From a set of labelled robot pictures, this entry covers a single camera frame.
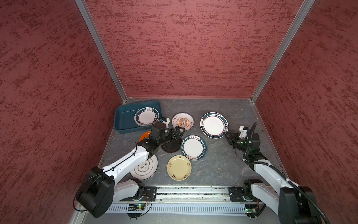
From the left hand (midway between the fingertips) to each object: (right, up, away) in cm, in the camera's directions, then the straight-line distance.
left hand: (181, 134), depth 82 cm
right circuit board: (+37, -37, -11) cm, 53 cm away
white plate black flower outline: (-21, -21, 0) cm, 30 cm away
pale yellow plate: (-1, -21, +2) cm, 21 cm away
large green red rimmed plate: (-29, +10, +29) cm, 42 cm away
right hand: (+25, 0, +2) cm, 25 cm away
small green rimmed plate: (+21, +5, +6) cm, 22 cm away
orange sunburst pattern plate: (+2, +7, +25) cm, 26 cm away
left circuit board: (-23, -37, -10) cm, 45 cm away
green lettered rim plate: (+9, -11, +10) cm, 17 cm away
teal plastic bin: (-44, +8, +23) cm, 50 cm away
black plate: (-6, -9, +9) cm, 14 cm away
